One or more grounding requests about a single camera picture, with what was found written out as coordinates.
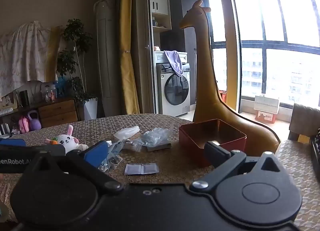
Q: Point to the wooden drawer cabinet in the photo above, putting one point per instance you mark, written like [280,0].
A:
[57,113]

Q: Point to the yellow curtain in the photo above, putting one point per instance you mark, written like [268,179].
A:
[126,46]

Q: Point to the clear plastic bag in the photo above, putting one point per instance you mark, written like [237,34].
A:
[155,134]

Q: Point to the brown chair back cushion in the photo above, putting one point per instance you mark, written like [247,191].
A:
[303,118]

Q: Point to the yellow hanging cloth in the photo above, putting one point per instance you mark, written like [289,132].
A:
[52,56]

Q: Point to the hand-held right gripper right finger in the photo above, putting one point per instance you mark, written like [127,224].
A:
[216,153]

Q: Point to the glass jar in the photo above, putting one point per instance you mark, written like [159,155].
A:
[48,94]

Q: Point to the white sachet packet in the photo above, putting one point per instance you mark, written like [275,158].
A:
[140,169]

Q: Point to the white washing machine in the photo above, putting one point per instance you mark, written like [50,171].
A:
[175,91]

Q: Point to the blue bottles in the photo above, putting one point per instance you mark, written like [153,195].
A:
[61,86]

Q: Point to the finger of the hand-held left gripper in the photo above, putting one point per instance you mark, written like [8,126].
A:
[47,149]
[12,142]

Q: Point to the purple kettlebell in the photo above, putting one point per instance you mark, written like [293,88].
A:
[34,123]

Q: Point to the green potted tree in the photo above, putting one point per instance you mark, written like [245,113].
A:
[75,38]

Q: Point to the black cylinder speaker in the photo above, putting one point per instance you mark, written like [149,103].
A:
[24,98]

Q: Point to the houndstooth seat cushion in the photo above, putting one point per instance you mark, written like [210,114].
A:
[300,171]

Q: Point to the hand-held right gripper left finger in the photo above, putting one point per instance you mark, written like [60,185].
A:
[96,154]

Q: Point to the white bunny plush toy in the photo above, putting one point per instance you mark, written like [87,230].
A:
[66,139]

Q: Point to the photo frame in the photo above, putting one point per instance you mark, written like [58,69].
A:
[8,102]

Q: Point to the white translucent plastic bag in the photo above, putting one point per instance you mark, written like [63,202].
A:
[125,132]

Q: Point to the cloth-covered standing air conditioner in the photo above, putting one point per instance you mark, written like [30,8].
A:
[105,58]

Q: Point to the yellow leather giraffe statue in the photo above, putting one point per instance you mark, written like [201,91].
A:
[207,71]

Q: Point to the floral cover cloth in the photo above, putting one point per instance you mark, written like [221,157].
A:
[22,56]

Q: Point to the purple cloth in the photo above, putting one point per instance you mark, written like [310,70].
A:
[175,61]

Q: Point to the red printed box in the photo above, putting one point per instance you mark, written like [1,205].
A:
[265,117]

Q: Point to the white storage box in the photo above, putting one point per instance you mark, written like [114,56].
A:
[266,103]

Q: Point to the white plant pot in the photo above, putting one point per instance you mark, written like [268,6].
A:
[90,109]

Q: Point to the red tin box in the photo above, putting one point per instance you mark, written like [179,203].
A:
[190,141]

